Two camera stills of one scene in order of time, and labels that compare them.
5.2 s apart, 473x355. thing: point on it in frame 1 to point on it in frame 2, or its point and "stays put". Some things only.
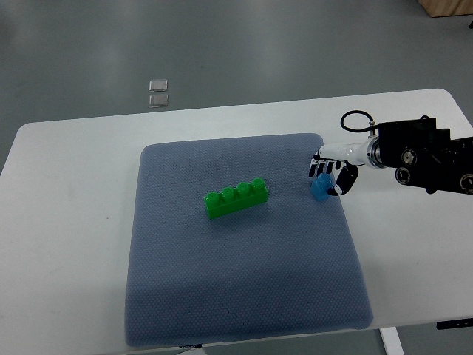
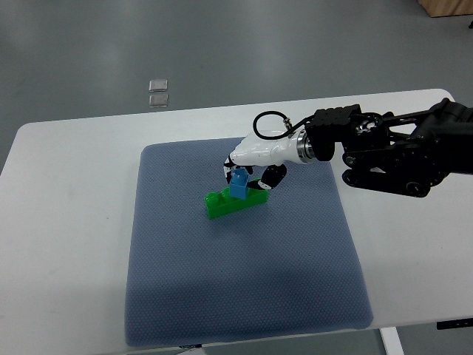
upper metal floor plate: [157, 85] stays put
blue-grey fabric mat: [287, 265] stays put
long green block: [230, 200] stays put
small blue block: [321, 186] to [238, 185]
